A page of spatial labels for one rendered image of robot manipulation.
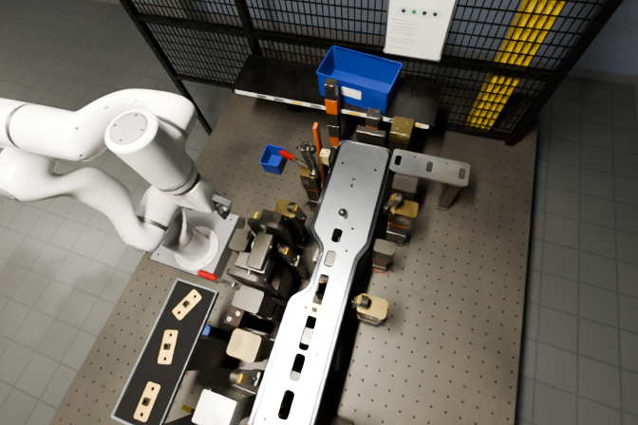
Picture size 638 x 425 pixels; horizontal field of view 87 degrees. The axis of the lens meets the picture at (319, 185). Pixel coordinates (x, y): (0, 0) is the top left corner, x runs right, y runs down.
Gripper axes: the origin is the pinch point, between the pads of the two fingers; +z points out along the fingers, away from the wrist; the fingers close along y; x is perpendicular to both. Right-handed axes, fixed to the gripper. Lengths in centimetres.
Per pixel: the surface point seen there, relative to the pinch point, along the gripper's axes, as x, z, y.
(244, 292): -13.2, 36.6, 3.3
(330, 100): 64, 33, 9
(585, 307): 42, 145, 159
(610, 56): 220, 123, 167
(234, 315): -20.2, 34.7, 3.8
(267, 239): 2.5, 25.9, 7.7
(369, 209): 28, 45, 34
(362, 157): 49, 45, 26
